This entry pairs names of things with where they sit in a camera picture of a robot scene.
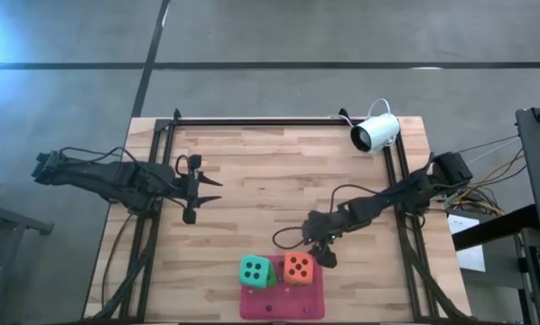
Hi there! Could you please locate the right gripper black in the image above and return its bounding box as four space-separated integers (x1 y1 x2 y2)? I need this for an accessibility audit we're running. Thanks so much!
302 208 345 270

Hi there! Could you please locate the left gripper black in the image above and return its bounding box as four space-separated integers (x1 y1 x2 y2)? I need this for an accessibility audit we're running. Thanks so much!
168 153 224 226

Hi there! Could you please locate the orange foam die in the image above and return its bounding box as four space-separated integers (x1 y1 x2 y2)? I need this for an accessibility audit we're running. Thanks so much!
282 251 315 286

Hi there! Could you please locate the cyan foam die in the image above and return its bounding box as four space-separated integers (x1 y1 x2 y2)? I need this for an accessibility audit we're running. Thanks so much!
238 255 271 290

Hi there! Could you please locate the pink plastic tray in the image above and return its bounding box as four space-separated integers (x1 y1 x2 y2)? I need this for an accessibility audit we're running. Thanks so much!
238 255 326 321

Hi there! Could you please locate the white paper sheet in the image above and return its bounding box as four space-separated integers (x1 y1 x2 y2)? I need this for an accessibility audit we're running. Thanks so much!
448 214 487 274

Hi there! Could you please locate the black beam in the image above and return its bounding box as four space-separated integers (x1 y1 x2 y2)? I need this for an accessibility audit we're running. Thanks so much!
452 203 540 252

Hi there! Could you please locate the grey metal stand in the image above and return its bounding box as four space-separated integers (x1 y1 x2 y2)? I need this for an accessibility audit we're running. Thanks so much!
0 192 54 325

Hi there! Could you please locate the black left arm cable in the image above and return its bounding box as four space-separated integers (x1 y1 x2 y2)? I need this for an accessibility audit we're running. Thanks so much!
57 146 194 180

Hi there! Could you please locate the thin brown cable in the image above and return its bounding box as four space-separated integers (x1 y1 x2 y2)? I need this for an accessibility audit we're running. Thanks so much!
100 211 135 312

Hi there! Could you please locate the white bullet camera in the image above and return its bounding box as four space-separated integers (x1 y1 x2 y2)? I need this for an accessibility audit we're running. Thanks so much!
349 112 401 153

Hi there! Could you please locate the white camera cable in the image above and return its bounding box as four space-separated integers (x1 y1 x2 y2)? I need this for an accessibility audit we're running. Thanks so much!
328 97 392 129

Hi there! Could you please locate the yellow wire bundle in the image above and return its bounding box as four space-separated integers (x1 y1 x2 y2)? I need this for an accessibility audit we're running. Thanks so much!
445 187 506 218

